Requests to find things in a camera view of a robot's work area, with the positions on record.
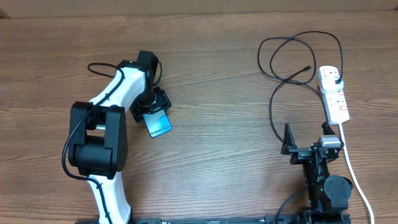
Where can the white power strip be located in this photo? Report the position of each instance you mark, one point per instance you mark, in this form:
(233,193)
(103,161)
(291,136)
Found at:
(336,107)

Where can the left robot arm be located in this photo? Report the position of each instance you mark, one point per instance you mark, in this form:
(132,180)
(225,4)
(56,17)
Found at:
(97,146)

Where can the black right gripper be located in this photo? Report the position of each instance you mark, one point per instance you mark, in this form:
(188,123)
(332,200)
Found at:
(298,154)

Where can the Galaxy S24+ smartphone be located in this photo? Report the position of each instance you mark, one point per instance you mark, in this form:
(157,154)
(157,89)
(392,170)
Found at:
(157,123)

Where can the white charger plug adapter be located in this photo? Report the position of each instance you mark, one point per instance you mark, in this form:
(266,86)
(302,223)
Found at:
(330,85)

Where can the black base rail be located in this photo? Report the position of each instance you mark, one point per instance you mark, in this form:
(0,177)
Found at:
(268,219)

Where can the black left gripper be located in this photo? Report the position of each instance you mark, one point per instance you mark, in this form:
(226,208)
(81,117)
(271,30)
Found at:
(163,102)

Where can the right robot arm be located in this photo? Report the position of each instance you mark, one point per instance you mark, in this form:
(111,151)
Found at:
(328,195)

